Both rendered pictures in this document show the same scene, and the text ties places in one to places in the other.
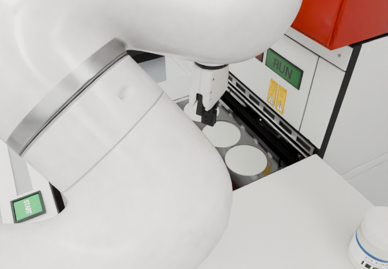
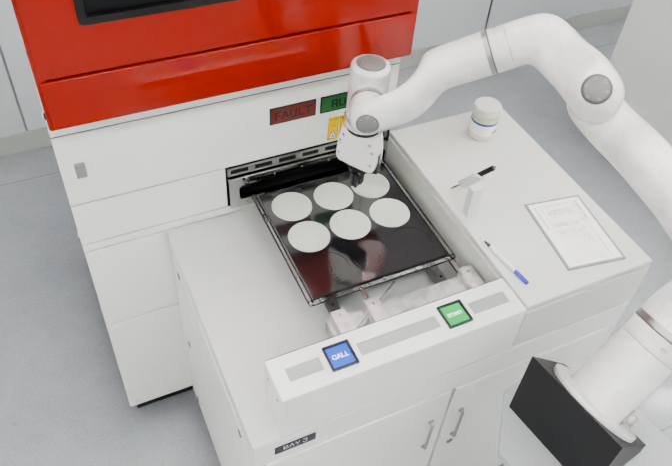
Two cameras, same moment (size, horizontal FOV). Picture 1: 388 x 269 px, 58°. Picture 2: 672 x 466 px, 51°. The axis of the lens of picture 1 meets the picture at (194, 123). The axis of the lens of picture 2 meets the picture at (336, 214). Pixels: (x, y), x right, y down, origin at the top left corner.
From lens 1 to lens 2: 149 cm
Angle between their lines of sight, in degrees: 62
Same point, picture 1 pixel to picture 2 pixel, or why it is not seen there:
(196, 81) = (378, 147)
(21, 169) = (405, 332)
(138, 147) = not seen: hidden behind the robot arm
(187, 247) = not seen: hidden behind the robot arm
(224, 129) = (327, 192)
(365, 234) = (490, 117)
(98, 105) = not seen: hidden behind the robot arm
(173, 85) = (191, 247)
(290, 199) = (438, 155)
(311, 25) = (393, 50)
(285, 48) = (341, 85)
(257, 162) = (374, 177)
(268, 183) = (422, 163)
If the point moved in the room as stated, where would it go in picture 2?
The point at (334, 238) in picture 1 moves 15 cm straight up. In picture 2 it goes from (468, 143) to (480, 96)
